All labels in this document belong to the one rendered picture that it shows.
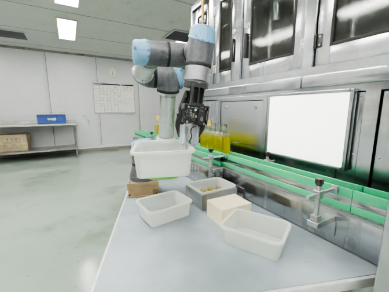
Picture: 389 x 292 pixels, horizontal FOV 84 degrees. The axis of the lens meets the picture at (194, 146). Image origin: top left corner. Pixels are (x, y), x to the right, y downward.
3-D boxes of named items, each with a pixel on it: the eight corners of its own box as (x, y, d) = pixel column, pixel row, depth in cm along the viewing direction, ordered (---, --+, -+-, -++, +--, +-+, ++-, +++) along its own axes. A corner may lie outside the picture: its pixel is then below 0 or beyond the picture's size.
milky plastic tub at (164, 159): (130, 186, 55) (128, 153, 54) (137, 164, 77) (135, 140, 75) (197, 181, 58) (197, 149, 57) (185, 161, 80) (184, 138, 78)
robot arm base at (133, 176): (130, 183, 118) (129, 166, 116) (128, 175, 132) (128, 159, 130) (157, 180, 123) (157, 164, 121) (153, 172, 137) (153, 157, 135)
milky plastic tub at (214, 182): (237, 200, 115) (238, 185, 114) (201, 210, 104) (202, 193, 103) (217, 190, 130) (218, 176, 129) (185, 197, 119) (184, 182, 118)
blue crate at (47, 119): (37, 124, 514) (36, 115, 511) (38, 123, 548) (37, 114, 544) (66, 123, 546) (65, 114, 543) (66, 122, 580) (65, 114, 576)
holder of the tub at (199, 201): (244, 199, 118) (245, 185, 117) (202, 211, 105) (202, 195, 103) (225, 189, 133) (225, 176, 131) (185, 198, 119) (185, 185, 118)
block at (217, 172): (224, 178, 133) (224, 167, 131) (211, 181, 128) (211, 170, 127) (220, 176, 136) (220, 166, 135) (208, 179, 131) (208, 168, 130)
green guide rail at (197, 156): (210, 167, 132) (210, 154, 131) (209, 167, 132) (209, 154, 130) (135, 136, 281) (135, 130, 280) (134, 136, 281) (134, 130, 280)
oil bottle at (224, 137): (230, 164, 141) (231, 131, 137) (223, 165, 138) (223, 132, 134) (224, 162, 145) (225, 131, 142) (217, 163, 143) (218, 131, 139)
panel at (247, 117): (348, 170, 91) (358, 87, 85) (344, 171, 90) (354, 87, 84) (220, 142, 168) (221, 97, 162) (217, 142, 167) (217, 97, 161)
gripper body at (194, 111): (180, 124, 59) (186, 79, 57) (177, 122, 67) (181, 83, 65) (208, 127, 60) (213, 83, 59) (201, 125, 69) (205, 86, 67)
